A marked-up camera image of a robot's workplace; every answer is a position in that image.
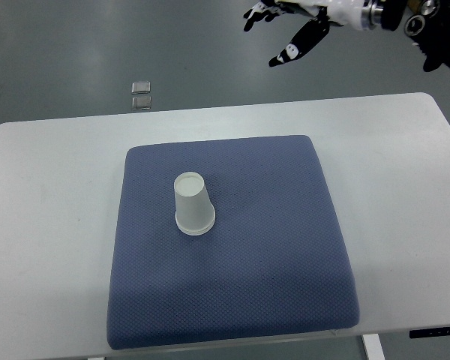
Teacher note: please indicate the white robotic hand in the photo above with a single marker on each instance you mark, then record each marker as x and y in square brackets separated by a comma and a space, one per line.
[359, 14]

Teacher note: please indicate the white paper cup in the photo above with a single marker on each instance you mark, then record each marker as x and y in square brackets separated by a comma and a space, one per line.
[194, 226]
[191, 196]

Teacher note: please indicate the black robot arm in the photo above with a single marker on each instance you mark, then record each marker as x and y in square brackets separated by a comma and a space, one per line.
[428, 27]

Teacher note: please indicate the upper metal floor plate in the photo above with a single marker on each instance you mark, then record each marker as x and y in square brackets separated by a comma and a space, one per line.
[140, 87]

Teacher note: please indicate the metal floor plate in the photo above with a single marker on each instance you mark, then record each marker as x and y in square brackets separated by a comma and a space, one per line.
[140, 87]
[141, 103]

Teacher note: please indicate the lower metal floor plate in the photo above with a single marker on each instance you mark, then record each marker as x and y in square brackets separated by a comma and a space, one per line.
[141, 103]

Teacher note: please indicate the white paper cup on mat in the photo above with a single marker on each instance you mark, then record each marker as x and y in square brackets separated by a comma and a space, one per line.
[194, 226]

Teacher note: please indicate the blue textured cushion mat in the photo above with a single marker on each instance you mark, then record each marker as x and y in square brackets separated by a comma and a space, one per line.
[274, 263]

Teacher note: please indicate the white table leg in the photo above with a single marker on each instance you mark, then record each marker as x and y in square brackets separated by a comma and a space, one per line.
[373, 347]

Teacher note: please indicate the black desk control panel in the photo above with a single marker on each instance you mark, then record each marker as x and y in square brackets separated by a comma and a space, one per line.
[429, 332]

